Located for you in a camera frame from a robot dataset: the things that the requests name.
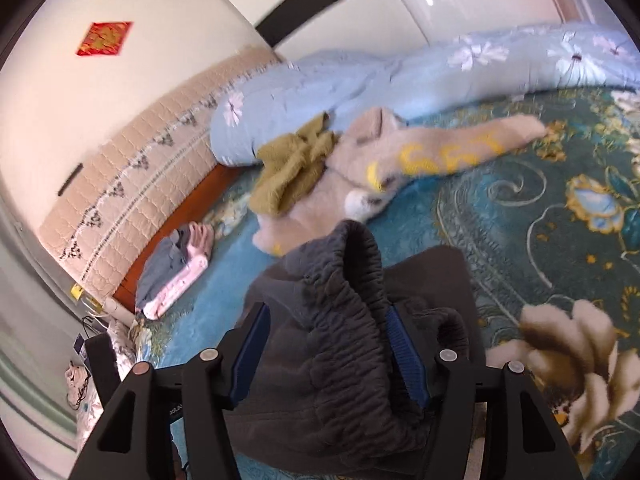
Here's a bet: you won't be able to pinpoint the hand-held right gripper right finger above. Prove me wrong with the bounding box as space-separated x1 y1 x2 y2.
384 305 583 480

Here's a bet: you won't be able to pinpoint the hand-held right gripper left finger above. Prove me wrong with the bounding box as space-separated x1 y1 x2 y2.
67 301 272 480

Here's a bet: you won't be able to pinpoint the dark grey pants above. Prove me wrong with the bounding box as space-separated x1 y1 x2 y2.
222 219 488 476

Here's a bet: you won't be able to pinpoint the folded pink garment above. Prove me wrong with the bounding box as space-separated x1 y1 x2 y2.
142 224 213 320

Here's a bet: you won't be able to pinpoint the folded grey garment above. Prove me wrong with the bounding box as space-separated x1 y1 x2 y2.
136 227 193 313

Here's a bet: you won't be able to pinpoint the white cylinder beside bed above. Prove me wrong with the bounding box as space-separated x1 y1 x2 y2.
102 297 138 325

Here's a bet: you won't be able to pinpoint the teal patterned bedspread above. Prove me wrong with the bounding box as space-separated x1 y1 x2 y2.
75 85 640 480

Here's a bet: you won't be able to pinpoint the olive green knit sweater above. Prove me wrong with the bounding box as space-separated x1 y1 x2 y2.
249 112 342 216

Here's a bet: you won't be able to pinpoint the beige quilted headboard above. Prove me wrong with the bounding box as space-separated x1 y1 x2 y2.
39 49 281 293

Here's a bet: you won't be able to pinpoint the beige fuzzy sweater yellow print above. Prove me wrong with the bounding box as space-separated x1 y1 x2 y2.
251 106 548 256

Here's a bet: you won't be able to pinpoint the light blue floral quilt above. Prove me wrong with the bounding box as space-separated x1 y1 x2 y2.
209 22 640 167

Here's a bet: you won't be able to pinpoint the white wardrobe with black stripe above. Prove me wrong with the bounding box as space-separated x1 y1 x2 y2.
192 0 586 63

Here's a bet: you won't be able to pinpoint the wooden bed frame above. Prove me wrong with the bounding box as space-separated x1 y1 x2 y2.
114 164 246 313

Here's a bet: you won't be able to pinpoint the red wall decoration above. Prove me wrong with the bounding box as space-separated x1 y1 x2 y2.
76 21 133 57

